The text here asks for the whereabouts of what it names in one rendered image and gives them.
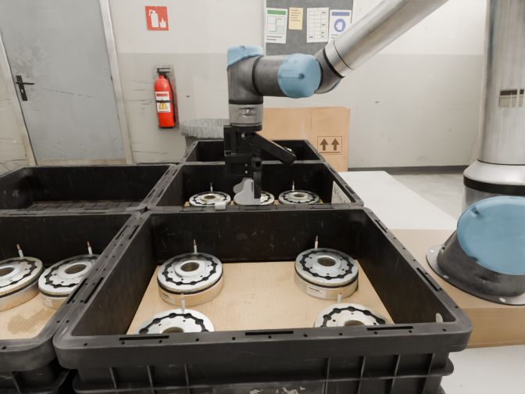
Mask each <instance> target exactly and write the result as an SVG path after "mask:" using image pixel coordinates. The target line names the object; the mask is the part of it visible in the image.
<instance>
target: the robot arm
mask: <svg viewBox="0 0 525 394"><path fill-rule="evenodd" d="M448 1H449V0H379V1H377V2H376V3H375V4H374V5H372V6H371V7H370V8H369V9H368V10H366V11H365V12H364V13H363V14H362V15H361V16H360V17H359V18H358V19H356V20H355V21H354V22H353V23H351V24H350V25H349V26H348V27H347V28H345V29H344V30H343V31H342V32H341V33H340V34H339V35H338V36H337V37H335V38H334V39H333V40H332V41H331V42H329V43H328V44H327V45H326V46H325V47H324V48H322V49H321V50H320V51H319V52H317V53H316V54H315V55H314V56H311V55H303V54H299V53H297V54H292V55H284V56H265V55H264V54H263V48H262V47H261V46H258V45H233V46H230V47H229V48H228V50H227V68H226V69H227V86H228V107H229V121H230V122H231V124H224V125H223V139H224V157H225V171H226V179H234V180H242V182H241V183H240V184H237V185H235V186H234V192H235V193H236V195H235V197H234V200H235V202H236V203H239V204H243V205H260V203H261V175H262V171H263V165H262V156H261V155H262V153H263V152H262V150H263V151H265V152H268V153H269V154H270V155H272V156H274V157H276V158H277V159H278V160H279V161H280V162H281V163H284V164H286V165H290V166H292V164H293V163H294V161H295V160H296V158H297V157H296V156H295V154H294V153H293V152H292V151H291V150H290V149H287V148H286V147H284V148H283V147H281V146H279V145H278V144H276V143H274V142H273V141H271V140H269V139H268V138H265V137H264V136H262V135H261V134H259V133H257V131H262V130H263V124H262V122H263V96H270V97H286V98H291V99H300V98H309V97H311V96H312V95H313V94H318V95H322V94H326V93H328V92H330V91H333V90H334V89H335V88H336V87H337V86H338V85H339V84H340V82H341V79H343V78H344V77H346V76H347V75H349V74H350V73H351V72H352V71H354V70H355V69H357V68H358V67H359V66H361V65H362V64H364V62H366V61H367V60H369V59H370V58H372V57H373V56H375V55H376V54H377V53H378V52H380V51H381V50H382V49H384V48H385V47H387V46H388V45H389V44H390V43H392V42H393V41H395V40H396V39H397V38H399V37H400V36H402V35H403V34H404V33H405V32H407V31H408V30H410V29H411V28H412V27H414V26H416V25H417V24H418V23H419V22H420V21H422V20H423V19H425V18H426V17H428V16H429V15H430V14H431V13H433V12H434V11H435V10H437V9H438V8H440V7H441V6H443V5H444V4H445V3H446V2H448ZM244 133H245V134H244ZM242 134H244V137H243V136H242ZM261 149H262V150H261ZM249 178H251V179H249ZM437 261H438V263H439V265H440V266H441V268H442V269H443V270H444V271H445V272H446V273H447V274H449V275H450V276H452V277H453V278H454V279H456V280H457V281H460V282H462V283H463V284H464V285H467V286H470V287H471V288H475V289H476V290H479V291H482V292H486V293H489V294H492V295H497V296H520V295H522V294H523V293H525V0H487V1H486V15H485V28H484V54H483V67H482V80H481V93H480V119H479V132H478V146H477V160H476V161H475V162H474V163H473V164H471V165H470V166H469V167H468V168H466V169H465V170H464V173H463V189H462V212H461V215H460V217H459V219H458V222H457V226H456V229H455V231H454V232H453V233H452V234H451V235H450V237H449V238H448V239H447V240H446V241H445V243H444V244H443V245H442V246H441V248H440V249H439V252H438V255H437Z"/></svg>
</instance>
